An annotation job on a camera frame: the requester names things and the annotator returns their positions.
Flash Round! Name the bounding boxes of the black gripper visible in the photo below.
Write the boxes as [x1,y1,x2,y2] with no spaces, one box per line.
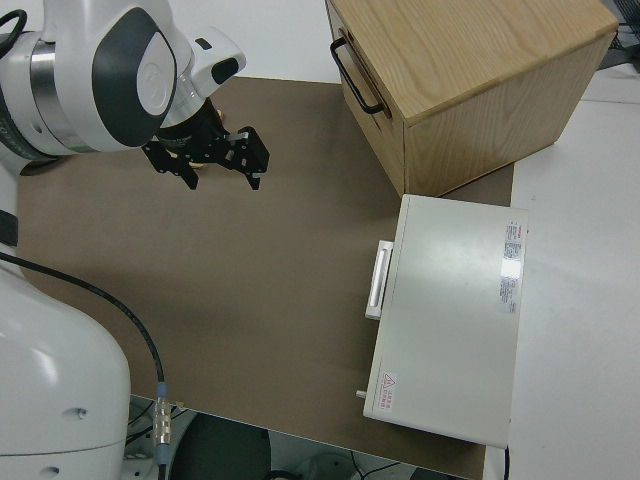
[141,99,272,192]

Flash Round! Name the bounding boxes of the brown table mat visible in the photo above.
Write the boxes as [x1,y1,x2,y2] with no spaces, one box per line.
[17,76,517,469]

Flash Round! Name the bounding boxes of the large wooden box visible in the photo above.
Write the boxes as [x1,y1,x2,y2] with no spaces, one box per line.
[324,0,619,199]

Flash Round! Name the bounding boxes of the white toaster oven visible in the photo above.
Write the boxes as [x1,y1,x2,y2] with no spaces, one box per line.
[355,193,531,449]

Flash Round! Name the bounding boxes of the black box handle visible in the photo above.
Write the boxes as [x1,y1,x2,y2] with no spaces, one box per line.
[329,38,387,116]

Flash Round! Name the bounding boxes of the white oven door handle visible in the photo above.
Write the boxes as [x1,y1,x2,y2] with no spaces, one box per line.
[364,240,395,320]

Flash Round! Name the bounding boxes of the black cable with metal connector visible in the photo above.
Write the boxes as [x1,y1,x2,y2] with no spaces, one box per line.
[0,251,175,480]

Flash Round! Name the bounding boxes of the black round pedestal base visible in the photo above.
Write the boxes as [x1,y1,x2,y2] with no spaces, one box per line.
[169,412,272,480]

